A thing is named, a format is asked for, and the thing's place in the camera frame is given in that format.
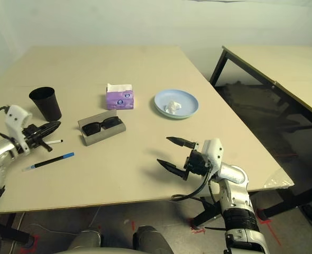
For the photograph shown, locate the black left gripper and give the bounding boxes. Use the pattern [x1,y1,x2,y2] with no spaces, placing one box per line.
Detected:
[21,121,62,153]

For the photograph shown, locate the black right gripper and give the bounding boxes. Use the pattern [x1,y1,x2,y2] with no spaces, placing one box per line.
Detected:
[157,137,213,180]

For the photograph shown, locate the black pen blue cap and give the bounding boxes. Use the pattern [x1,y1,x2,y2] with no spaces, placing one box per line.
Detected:
[22,152,75,173]

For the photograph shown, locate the black sunglasses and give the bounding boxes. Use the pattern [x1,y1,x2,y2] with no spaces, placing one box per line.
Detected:
[81,116,122,137]

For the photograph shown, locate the white tissue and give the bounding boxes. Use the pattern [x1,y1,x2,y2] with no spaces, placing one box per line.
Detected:
[163,100,182,114]

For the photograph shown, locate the grey glasses case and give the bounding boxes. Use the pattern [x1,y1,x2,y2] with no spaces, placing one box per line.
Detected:
[77,110,127,147]

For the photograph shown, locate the black plastic cup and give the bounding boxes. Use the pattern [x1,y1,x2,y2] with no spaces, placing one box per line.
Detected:
[29,86,63,122]

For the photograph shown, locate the light blue plate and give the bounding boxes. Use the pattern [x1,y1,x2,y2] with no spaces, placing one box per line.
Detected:
[153,88,199,120]

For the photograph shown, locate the black table leg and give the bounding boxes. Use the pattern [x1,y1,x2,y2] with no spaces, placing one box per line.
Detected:
[191,198,223,228]
[0,222,38,246]

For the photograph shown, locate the purple tissue pack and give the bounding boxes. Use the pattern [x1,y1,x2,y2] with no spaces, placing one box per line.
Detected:
[105,83,134,111]

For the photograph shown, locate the grey robot right leg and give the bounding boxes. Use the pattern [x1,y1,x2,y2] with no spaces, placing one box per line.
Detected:
[133,225,172,254]

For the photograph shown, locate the grey robot leg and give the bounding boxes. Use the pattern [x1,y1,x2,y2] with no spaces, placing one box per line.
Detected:
[133,225,172,254]
[68,229,103,251]

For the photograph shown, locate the clear plastic film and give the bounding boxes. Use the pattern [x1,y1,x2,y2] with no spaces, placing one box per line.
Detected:
[263,169,294,189]

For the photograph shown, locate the grey robot left leg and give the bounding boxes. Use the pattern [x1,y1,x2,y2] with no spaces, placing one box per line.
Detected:
[68,229,103,251]

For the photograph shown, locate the grey robot torso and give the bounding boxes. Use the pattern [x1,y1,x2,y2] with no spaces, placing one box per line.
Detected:
[52,247,146,254]

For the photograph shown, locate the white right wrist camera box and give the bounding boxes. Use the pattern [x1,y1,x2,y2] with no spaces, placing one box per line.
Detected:
[200,138,224,173]

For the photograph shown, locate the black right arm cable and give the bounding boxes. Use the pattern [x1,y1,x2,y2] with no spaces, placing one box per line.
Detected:
[171,169,220,203]

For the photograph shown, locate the thin white floor cable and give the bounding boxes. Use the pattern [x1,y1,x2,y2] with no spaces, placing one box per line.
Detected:
[26,206,102,236]

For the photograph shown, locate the beige side table black frame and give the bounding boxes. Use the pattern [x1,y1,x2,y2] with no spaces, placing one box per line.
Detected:
[208,45,312,233]

